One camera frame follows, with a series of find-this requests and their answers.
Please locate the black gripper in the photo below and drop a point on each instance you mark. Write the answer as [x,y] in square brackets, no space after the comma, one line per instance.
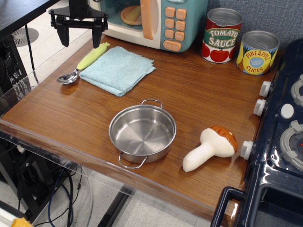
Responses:
[78,14]

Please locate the green handled metal spoon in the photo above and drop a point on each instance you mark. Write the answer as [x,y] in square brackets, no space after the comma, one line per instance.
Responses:
[89,59]

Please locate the yellow fuzzy object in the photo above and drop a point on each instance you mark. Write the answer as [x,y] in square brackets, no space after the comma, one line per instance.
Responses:
[21,222]

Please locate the orange toy plate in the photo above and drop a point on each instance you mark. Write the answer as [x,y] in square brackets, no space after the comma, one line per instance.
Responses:
[132,15]

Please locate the light blue folded cloth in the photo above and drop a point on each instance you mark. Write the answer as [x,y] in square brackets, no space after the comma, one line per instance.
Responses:
[117,71]

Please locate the black desk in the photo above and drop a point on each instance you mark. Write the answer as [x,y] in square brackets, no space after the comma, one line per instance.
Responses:
[14,14]

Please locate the black computer tower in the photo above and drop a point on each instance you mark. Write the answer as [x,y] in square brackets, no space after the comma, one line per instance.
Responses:
[11,67]

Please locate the toy microwave oven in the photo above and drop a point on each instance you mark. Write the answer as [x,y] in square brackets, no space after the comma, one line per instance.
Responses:
[170,25]

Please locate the stainless steel pot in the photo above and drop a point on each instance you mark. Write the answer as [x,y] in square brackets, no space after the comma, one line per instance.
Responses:
[142,133]

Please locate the tomato sauce can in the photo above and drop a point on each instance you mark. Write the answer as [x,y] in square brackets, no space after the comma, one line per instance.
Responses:
[221,33]

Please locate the black table leg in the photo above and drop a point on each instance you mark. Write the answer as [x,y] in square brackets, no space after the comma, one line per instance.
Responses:
[114,209]

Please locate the plush mushroom toy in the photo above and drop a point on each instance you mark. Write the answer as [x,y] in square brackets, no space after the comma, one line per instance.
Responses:
[215,141]

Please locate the pineapple slices can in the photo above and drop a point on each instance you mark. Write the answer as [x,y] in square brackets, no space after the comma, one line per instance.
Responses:
[257,52]

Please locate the white stove knob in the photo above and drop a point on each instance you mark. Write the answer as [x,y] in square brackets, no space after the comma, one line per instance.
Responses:
[264,90]
[246,149]
[259,107]

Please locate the dark blue toy stove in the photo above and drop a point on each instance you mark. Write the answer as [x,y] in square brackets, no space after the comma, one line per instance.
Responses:
[273,193]

